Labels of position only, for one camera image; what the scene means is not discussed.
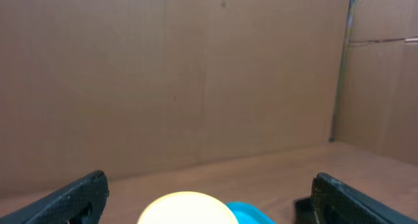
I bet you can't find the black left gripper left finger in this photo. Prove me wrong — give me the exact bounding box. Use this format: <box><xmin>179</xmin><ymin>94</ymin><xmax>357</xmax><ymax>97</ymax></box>
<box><xmin>1</xmin><ymin>170</ymin><xmax>109</xmax><ymax>224</ymax></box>

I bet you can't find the blue plastic tray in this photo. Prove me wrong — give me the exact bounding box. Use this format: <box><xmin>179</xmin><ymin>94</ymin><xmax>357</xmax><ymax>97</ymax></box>
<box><xmin>226</xmin><ymin>202</ymin><xmax>275</xmax><ymax>224</ymax></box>

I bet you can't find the light green plate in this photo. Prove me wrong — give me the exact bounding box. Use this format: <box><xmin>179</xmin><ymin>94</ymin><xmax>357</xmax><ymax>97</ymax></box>
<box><xmin>137</xmin><ymin>191</ymin><xmax>238</xmax><ymax>224</ymax></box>

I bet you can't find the black water tray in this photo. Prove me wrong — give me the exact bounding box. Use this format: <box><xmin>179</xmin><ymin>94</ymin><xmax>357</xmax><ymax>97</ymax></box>
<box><xmin>294</xmin><ymin>197</ymin><xmax>317</xmax><ymax>224</ymax></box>

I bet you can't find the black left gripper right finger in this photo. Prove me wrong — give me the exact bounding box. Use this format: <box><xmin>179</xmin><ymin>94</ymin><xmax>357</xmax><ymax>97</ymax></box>
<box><xmin>311</xmin><ymin>172</ymin><xmax>417</xmax><ymax>224</ymax></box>

